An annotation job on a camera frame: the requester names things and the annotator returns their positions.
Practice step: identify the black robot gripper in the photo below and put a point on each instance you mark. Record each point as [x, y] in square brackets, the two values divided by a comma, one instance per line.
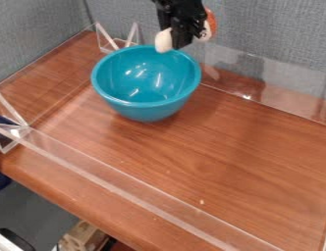
[188, 22]

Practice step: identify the white brown toy mushroom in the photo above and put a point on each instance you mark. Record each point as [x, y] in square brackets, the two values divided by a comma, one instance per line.
[164, 36]

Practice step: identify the blue plastic bowl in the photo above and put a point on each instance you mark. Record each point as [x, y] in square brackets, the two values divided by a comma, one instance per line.
[143, 84]

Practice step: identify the clear acrylic left barrier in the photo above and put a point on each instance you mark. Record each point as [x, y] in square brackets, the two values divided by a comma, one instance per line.
[56, 65]

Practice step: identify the clear acrylic barrier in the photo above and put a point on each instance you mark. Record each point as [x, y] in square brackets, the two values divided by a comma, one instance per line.
[224, 178]
[287, 87]
[56, 65]

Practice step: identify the clear acrylic back barrier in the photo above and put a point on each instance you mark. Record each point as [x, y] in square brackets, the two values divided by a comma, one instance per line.
[287, 87]

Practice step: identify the clear acrylic front barrier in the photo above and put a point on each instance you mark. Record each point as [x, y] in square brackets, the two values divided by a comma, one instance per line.
[224, 178]

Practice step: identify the light wooden block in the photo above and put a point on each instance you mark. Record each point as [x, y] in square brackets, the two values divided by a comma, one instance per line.
[82, 238]

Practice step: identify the black white object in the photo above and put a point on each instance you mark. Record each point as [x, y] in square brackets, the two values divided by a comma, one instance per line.
[11, 242]

